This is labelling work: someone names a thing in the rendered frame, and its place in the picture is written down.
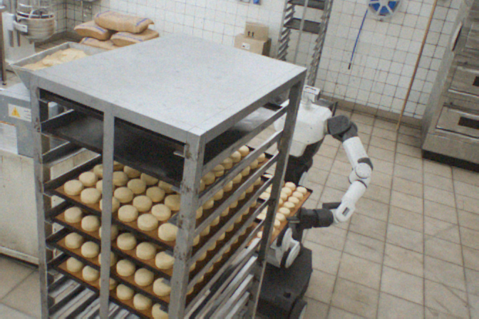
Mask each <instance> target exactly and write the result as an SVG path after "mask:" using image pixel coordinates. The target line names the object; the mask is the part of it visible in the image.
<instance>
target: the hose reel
mask: <svg viewBox="0 0 479 319"><path fill-rule="evenodd" d="M401 2H402V0H366V6H367V10H366V13H365V15H364V18H363V21H362V23H361V27H360V29H359V33H358V36H357V38H356V42H355V45H354V49H353V52H352V55H351V60H350V62H349V67H348V69H349V70H350V67H351V62H352V58H353V55H354V50H355V47H356V43H357V41H358V38H359V34H360V32H361V28H362V26H363V23H364V19H365V17H366V14H367V12H368V10H369V12H370V13H371V14H372V15H373V16H375V17H376V18H380V21H381V22H382V21H383V19H386V18H388V17H391V16H393V15H394V14H395V13H396V12H397V11H398V10H399V8H400V6H401Z"/></svg>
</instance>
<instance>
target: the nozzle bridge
mask: <svg viewBox="0 0 479 319"><path fill-rule="evenodd" d="M61 114H63V105H60V104H58V103H55V102H50V103H48V117H49V119H50V118H52V117H55V116H57V115H61ZM0 121H4V122H8V123H11V124H15V125H16V141H17V152H18V155H23V156H25V157H30V158H34V155H33V141H32V126H31V99H30V90H29V89H27V88H26V87H25V85H24V84H23V83H22V82H20V83H18V84H16V85H13V86H11V87H9V88H7V89H5V90H2V91H0Z"/></svg>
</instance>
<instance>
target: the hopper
mask: <svg viewBox="0 0 479 319"><path fill-rule="evenodd" d="M68 49H70V50H73V51H74V50H76V51H81V52H84V53H85V54H86V55H89V56H92V55H95V54H98V53H103V52H106V51H107V50H104V49H101V48H95V47H91V46H85V45H82V44H79V43H73V42H66V43H63V44H61V45H59V46H55V47H53V48H50V49H48V50H45V51H42V52H40V53H37V54H34V55H32V56H29V57H27V58H23V59H21V60H19V61H16V62H13V63H10V64H9V65H10V66H11V68H12V69H13V70H14V72H15V73H16V74H17V76H18V77H19V79H20V80H21V82H22V83H23V84H24V85H25V87H26V88H27V89H29V90H30V85H29V72H31V71H35V70H31V69H29V68H31V67H32V66H33V65H35V64H37V63H40V62H42V61H43V60H45V59H48V60H51V59H52V58H53V57H55V56H58V55H59V54H60V53H61V52H63V51H65V50H68ZM39 57H40V58H39Z"/></svg>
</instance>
